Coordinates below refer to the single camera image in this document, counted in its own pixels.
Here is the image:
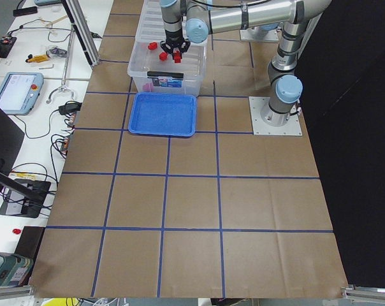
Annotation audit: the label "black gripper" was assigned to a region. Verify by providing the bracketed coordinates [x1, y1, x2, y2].
[160, 31, 191, 60]

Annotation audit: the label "red block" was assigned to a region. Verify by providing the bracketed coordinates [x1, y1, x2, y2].
[173, 50, 182, 64]
[142, 83, 152, 92]
[147, 42, 158, 50]
[159, 52, 168, 61]

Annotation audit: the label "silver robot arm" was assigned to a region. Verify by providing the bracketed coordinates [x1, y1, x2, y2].
[159, 0, 330, 127]
[250, 22, 280, 35]

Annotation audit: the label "red block in box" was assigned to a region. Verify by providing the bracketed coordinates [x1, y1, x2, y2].
[142, 83, 152, 92]
[159, 52, 168, 61]
[147, 42, 158, 50]

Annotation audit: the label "clear plastic storage box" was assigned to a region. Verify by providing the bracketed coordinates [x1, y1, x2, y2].
[127, 42, 207, 96]

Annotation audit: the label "blue plastic tray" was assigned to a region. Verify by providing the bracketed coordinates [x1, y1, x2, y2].
[128, 92, 197, 137]

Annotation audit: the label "black power adapter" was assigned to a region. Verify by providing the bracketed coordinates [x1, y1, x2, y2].
[58, 101, 82, 115]

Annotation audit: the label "long metal reacher grabber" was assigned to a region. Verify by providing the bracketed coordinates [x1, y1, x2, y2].
[46, 26, 75, 104]

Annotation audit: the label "wooden chopsticks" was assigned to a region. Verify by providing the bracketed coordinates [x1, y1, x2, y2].
[40, 15, 68, 27]

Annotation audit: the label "yellow black small tool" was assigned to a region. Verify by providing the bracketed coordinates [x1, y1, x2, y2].
[25, 54, 50, 63]

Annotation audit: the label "brown paper table cover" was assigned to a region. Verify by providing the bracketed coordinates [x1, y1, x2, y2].
[30, 1, 347, 299]

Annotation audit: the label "robot teach pendant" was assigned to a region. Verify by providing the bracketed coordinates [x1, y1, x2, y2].
[0, 72, 44, 115]

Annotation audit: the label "black monitor stand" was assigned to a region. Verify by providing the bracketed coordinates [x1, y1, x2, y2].
[0, 172, 51, 219]

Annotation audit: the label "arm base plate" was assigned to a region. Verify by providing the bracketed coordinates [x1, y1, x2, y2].
[249, 96, 303, 137]
[240, 29, 279, 43]

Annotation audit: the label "aluminium frame post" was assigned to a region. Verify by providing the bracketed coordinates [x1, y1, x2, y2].
[61, 0, 99, 67]

